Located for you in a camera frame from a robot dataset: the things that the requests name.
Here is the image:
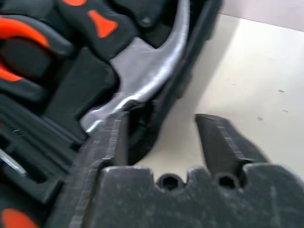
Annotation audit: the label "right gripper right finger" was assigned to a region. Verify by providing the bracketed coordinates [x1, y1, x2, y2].
[194, 113, 270, 177]

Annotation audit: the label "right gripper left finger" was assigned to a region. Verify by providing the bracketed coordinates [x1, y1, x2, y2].
[48, 111, 131, 228]

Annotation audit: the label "slotted screwdriver black orange handle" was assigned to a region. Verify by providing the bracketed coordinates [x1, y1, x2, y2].
[0, 149, 28, 178]

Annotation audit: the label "Phillips screwdriver black orange handle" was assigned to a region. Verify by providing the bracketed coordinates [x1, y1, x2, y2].
[0, 208, 40, 228]

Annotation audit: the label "black tool case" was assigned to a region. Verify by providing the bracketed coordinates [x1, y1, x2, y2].
[0, 0, 224, 228]

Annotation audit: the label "silver claw hammer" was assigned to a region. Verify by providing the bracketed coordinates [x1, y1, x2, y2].
[57, 0, 192, 137]

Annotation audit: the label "orange handled pliers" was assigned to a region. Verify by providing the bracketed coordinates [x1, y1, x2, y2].
[0, 14, 75, 98]

